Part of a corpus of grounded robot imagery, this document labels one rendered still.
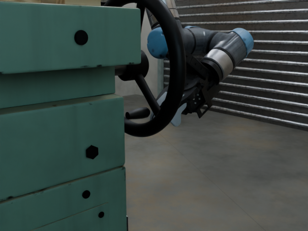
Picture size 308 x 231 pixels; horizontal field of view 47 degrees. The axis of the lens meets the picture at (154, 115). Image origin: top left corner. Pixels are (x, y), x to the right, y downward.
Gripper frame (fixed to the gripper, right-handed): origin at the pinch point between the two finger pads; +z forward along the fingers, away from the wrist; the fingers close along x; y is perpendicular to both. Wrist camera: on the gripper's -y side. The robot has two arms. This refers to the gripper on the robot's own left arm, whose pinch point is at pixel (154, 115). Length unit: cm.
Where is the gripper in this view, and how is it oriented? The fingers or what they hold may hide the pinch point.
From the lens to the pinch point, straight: 76.9
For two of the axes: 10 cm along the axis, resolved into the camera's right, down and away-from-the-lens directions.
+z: -6.5, 6.2, -4.4
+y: 3.9, 7.7, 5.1
